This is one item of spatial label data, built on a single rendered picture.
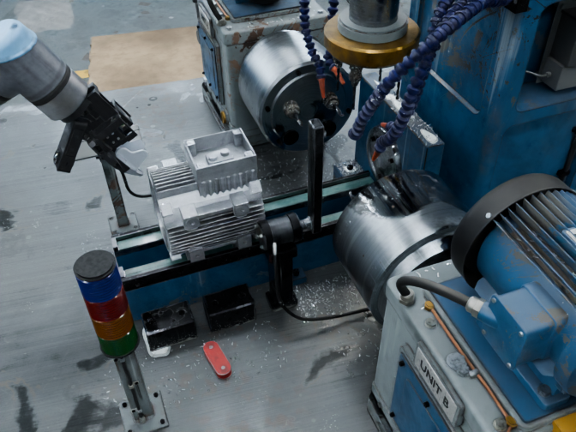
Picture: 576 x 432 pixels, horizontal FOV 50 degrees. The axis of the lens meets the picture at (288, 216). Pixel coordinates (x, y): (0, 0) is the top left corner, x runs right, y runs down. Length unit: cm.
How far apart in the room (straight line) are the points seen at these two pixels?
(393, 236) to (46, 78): 63
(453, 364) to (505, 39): 60
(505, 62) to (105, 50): 296
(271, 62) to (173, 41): 240
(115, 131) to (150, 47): 265
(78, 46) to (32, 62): 321
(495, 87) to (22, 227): 116
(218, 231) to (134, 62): 255
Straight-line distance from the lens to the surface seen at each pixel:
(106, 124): 119
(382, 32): 117
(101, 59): 379
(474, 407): 85
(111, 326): 100
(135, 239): 140
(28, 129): 205
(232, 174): 121
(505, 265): 82
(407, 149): 132
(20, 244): 165
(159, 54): 375
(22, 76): 112
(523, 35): 119
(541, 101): 133
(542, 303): 77
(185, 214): 119
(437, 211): 107
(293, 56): 149
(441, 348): 89
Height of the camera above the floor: 187
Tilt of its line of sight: 43 degrees down
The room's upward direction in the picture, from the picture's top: 1 degrees counter-clockwise
